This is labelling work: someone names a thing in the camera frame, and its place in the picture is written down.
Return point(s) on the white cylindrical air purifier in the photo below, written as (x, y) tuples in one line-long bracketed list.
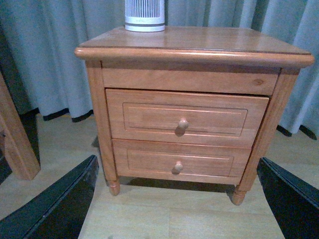
[(144, 15)]

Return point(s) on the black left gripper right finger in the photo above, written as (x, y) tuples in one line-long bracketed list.
[(293, 202)]

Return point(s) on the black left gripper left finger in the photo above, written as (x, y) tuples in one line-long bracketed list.
[(59, 211)]

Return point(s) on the wooden bed frame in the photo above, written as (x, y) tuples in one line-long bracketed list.
[(13, 138)]

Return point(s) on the wooden nightstand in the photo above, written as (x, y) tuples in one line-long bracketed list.
[(197, 60)]

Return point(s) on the wooden drawer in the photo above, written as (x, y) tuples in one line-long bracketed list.
[(216, 120), (201, 163)]

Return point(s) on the grey curtain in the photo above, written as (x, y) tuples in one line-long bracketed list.
[(38, 39)]

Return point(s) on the drawer round knob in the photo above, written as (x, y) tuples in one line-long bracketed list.
[(183, 123), (178, 167)]

